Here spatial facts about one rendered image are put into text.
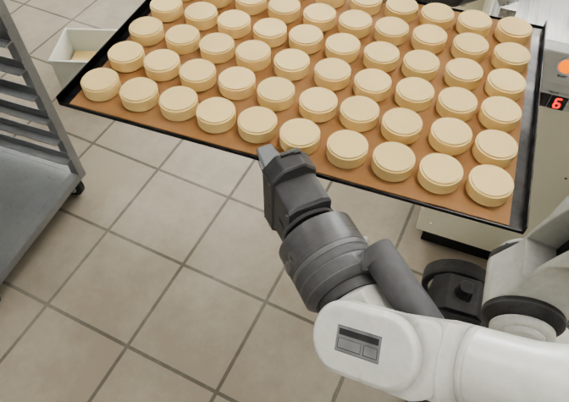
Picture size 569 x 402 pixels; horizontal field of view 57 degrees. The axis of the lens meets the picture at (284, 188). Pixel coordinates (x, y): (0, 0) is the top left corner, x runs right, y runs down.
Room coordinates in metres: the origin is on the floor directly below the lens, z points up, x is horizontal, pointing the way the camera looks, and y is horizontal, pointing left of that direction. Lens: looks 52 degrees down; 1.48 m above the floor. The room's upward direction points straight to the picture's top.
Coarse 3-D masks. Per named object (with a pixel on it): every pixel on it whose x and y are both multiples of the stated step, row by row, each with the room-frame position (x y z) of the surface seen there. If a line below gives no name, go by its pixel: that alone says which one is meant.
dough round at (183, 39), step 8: (168, 32) 0.64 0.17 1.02; (176, 32) 0.64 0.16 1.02; (184, 32) 0.64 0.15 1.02; (192, 32) 0.64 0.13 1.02; (168, 40) 0.63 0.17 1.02; (176, 40) 0.63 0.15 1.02; (184, 40) 0.63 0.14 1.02; (192, 40) 0.63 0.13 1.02; (200, 40) 0.64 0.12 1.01; (168, 48) 0.63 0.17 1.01; (176, 48) 0.62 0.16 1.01; (184, 48) 0.62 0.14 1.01; (192, 48) 0.62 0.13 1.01
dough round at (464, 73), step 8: (448, 64) 0.57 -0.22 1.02; (456, 64) 0.57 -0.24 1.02; (464, 64) 0.57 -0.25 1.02; (472, 64) 0.57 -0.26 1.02; (448, 72) 0.56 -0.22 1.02; (456, 72) 0.56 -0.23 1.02; (464, 72) 0.56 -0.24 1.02; (472, 72) 0.56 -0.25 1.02; (480, 72) 0.56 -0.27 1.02; (448, 80) 0.55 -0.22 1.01; (456, 80) 0.54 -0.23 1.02; (464, 80) 0.54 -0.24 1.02; (472, 80) 0.54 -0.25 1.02; (464, 88) 0.54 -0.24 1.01; (472, 88) 0.54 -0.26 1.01
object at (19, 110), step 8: (0, 104) 1.15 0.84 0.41; (8, 104) 1.13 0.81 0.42; (16, 104) 1.12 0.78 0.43; (0, 112) 1.12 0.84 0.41; (8, 112) 1.12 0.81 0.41; (16, 112) 1.12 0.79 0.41; (24, 112) 1.12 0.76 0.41; (32, 112) 1.11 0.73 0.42; (40, 112) 1.10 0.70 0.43; (32, 120) 1.08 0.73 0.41; (40, 120) 1.08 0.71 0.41; (48, 120) 1.08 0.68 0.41
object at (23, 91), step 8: (0, 80) 1.13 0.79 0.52; (8, 80) 1.12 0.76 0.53; (0, 88) 1.12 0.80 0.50; (8, 88) 1.12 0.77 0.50; (16, 88) 1.11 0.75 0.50; (24, 88) 1.10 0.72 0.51; (32, 88) 1.09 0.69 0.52; (16, 96) 1.08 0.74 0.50; (24, 96) 1.08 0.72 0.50; (32, 96) 1.08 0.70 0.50
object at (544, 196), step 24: (528, 0) 1.01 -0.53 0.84; (552, 0) 1.01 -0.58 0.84; (552, 24) 0.93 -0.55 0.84; (552, 120) 0.84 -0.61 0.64; (552, 144) 0.83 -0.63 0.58; (552, 168) 0.82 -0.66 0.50; (552, 192) 0.81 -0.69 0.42; (432, 216) 0.91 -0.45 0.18; (456, 216) 0.88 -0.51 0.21; (432, 240) 0.92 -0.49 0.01; (456, 240) 0.87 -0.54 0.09; (480, 240) 0.85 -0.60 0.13; (504, 240) 0.83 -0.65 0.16
